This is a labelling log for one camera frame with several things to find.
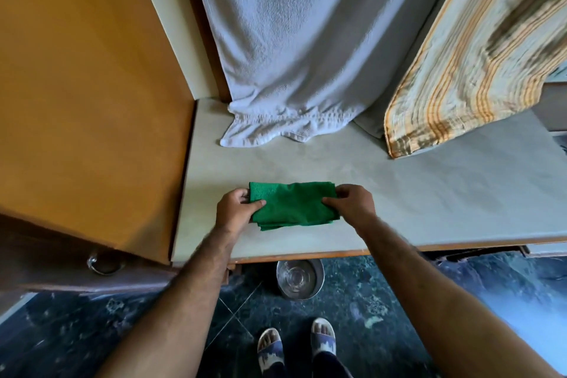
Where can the person's right hand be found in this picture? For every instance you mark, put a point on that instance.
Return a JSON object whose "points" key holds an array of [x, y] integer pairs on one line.
{"points": [[356, 207]]}

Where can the person's left hand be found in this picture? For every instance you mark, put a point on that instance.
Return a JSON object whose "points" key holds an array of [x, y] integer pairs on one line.
{"points": [[232, 211]]}

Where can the person's left thumb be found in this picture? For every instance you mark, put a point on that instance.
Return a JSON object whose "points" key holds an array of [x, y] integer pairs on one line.
{"points": [[256, 206]]}

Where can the person's right thumb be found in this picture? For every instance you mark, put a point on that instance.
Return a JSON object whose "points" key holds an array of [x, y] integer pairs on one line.
{"points": [[331, 204]]}

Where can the green cloth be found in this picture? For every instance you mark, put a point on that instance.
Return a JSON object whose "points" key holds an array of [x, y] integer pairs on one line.
{"points": [[292, 205]]}

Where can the person's right forearm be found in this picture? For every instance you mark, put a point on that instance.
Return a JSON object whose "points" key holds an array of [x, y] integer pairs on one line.
{"points": [[443, 302]]}

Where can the person's left forearm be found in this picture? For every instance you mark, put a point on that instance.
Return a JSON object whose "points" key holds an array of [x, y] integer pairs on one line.
{"points": [[170, 307]]}

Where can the steel bowl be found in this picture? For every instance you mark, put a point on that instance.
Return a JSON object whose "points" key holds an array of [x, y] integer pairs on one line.
{"points": [[300, 278]]}

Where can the person's right sandal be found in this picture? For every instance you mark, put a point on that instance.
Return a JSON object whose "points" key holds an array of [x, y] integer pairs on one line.
{"points": [[323, 338]]}

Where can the person's sandal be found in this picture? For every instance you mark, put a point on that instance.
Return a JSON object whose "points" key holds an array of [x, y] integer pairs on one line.
{"points": [[270, 349], [323, 338]]}

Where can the person's left sandal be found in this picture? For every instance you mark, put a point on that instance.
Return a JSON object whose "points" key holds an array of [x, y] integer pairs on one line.
{"points": [[270, 349]]}

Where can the white terry towel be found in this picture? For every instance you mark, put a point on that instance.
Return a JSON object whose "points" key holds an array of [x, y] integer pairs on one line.
{"points": [[305, 36]]}

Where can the orange wooden cupboard door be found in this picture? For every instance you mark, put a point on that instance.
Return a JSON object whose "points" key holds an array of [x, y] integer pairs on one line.
{"points": [[88, 94]]}

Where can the orange striped towel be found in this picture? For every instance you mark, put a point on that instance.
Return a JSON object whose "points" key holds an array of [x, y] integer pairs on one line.
{"points": [[478, 54]]}

